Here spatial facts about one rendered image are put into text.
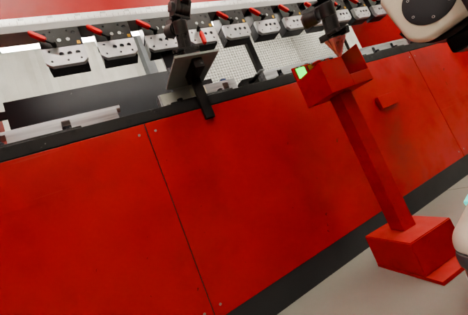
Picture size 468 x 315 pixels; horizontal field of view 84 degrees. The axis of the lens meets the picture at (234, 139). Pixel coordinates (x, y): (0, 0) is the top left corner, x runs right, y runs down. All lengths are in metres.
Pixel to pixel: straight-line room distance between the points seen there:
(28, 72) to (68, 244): 5.10
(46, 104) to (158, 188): 1.01
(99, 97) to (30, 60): 4.32
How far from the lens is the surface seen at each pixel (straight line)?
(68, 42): 1.31
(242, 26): 1.51
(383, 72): 1.80
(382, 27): 3.01
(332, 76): 1.02
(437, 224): 1.14
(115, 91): 1.79
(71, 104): 1.78
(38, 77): 5.87
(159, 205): 0.98
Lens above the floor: 0.53
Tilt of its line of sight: 7 degrees up
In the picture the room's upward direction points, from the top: 22 degrees counter-clockwise
